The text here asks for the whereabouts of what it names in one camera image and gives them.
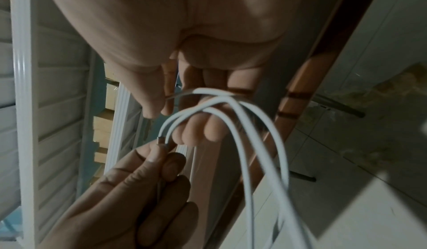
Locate white cable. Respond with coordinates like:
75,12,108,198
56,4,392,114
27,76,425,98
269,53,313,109
156,88,334,249

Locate brown wooden table edge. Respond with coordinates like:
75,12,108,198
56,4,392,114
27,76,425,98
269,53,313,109
230,0,387,225

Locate person's left hand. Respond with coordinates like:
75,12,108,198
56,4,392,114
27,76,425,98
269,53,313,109
36,142,200,249

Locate person's right hand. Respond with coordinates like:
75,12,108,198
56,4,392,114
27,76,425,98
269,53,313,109
33,0,338,145

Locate black metal table leg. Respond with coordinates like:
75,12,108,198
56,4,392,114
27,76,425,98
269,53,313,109
290,171,317,183

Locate stack of light wooden blocks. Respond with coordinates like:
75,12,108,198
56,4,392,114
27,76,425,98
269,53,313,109
93,63,118,177

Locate white louvered shutter door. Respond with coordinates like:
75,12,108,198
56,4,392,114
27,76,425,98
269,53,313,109
0,0,96,249

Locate white slatted frame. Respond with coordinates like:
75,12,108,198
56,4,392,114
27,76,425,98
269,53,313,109
104,83,149,176

